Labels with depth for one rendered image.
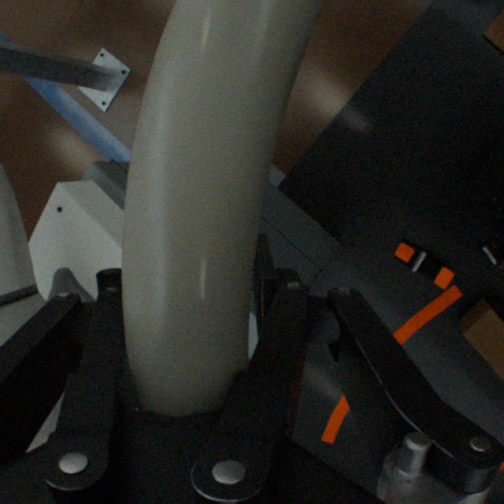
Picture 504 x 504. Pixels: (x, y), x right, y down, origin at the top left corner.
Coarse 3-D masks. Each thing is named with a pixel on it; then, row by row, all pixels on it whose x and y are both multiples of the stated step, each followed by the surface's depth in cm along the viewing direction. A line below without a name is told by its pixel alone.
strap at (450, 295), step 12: (456, 288) 120; (444, 300) 122; (420, 312) 125; (432, 312) 124; (408, 324) 127; (420, 324) 126; (396, 336) 129; (408, 336) 128; (336, 408) 140; (348, 408) 139; (336, 420) 141; (324, 432) 143; (336, 432) 142
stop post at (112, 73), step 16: (0, 48) 93; (16, 48) 100; (32, 48) 110; (0, 64) 98; (16, 64) 103; (32, 64) 109; (48, 64) 115; (64, 64) 121; (80, 64) 130; (96, 64) 149; (112, 64) 146; (64, 80) 127; (80, 80) 134; (96, 80) 141; (112, 80) 148; (96, 96) 151; (112, 96) 149
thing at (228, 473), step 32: (288, 288) 15; (288, 320) 13; (256, 352) 11; (288, 352) 11; (256, 384) 9; (288, 384) 8; (224, 416) 7; (256, 416) 7; (288, 416) 9; (224, 448) 6; (256, 448) 6; (192, 480) 6; (224, 480) 5; (256, 480) 6
